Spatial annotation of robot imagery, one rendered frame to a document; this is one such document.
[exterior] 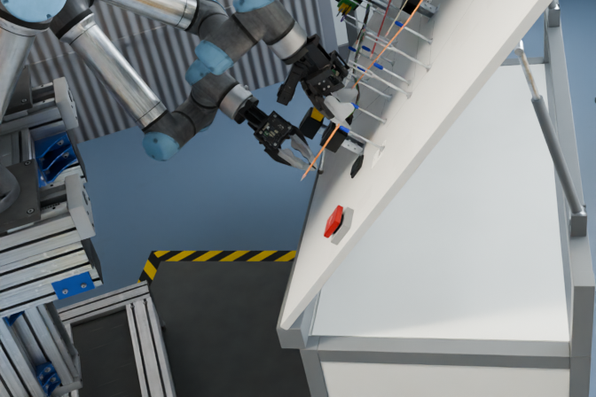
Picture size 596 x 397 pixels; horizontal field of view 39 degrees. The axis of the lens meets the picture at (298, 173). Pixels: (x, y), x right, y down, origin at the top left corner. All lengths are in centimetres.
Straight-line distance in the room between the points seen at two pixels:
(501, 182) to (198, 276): 148
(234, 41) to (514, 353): 85
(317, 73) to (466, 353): 65
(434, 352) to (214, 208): 195
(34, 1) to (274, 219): 210
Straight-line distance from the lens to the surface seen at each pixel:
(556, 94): 218
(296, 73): 174
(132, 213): 372
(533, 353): 181
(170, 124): 192
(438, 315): 188
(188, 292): 325
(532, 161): 228
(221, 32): 168
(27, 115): 234
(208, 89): 191
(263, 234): 340
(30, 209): 186
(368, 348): 184
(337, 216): 164
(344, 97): 181
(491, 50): 137
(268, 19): 167
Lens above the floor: 218
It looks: 36 degrees down
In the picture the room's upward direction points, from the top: 12 degrees counter-clockwise
